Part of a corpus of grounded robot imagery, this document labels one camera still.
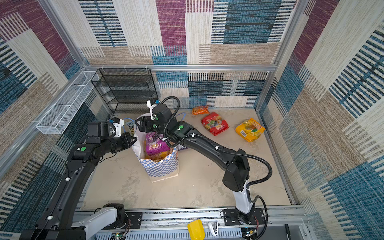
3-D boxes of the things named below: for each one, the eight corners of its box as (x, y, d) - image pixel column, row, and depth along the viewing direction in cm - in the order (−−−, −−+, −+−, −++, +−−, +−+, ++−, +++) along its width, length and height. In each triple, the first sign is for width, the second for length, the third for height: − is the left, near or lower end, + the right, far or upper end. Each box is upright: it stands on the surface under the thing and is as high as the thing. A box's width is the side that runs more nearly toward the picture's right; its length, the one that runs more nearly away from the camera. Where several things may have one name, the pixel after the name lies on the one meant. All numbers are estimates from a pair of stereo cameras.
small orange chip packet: (192, 116, 118) (192, 113, 114) (191, 110, 122) (191, 106, 119) (209, 114, 119) (209, 111, 116) (207, 108, 123) (207, 104, 120)
